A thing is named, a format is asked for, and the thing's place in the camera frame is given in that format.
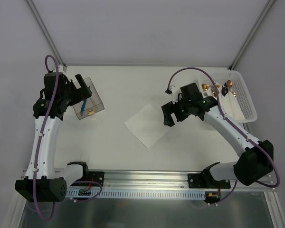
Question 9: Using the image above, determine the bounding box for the white paper napkin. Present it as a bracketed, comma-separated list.
[124, 104, 169, 148]

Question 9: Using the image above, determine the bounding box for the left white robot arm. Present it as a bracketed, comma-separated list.
[15, 72, 92, 202]

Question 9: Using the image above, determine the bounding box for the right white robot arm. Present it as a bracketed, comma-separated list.
[161, 83, 274, 188]

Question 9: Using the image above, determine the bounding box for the rolled napkin with copper spoon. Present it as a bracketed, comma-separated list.
[201, 84, 209, 97]

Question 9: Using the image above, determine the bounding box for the rolled napkin with black spoon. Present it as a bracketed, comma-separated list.
[221, 86, 228, 96]

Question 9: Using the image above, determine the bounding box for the smoky transparent plastic container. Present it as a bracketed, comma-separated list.
[73, 77, 105, 120]

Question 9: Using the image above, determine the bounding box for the copper spoon in basket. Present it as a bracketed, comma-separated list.
[226, 80, 237, 97]

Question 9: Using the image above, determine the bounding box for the white perforated plastic basket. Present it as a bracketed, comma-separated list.
[209, 70, 257, 123]

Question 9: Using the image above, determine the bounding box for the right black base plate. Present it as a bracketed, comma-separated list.
[187, 173, 231, 189]

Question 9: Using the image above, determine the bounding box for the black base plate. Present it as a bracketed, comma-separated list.
[88, 171, 105, 187]
[187, 173, 231, 189]

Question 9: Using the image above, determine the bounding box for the aluminium mounting rail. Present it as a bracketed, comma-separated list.
[21, 168, 276, 190]

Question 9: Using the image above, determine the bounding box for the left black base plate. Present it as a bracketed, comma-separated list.
[88, 171, 105, 187]

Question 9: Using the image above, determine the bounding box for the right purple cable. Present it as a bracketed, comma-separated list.
[165, 67, 281, 189]

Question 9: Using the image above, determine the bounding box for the white slotted cable duct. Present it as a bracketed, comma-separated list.
[66, 188, 206, 200]

